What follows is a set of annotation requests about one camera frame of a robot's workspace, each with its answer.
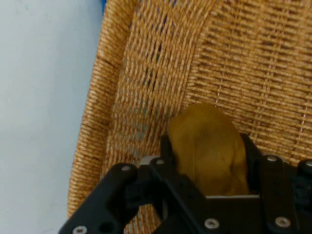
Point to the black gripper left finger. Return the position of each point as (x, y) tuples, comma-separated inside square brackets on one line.
[(109, 195)]

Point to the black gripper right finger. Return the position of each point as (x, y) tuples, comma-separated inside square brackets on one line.
[(280, 190)]

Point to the mustard yellow toy vegetable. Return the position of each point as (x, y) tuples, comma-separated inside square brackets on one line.
[(209, 151)]

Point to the woven wicker basket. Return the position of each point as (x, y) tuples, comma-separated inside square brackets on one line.
[(243, 73)]

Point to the small dark blue foam piece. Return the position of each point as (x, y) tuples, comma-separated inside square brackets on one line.
[(103, 2)]

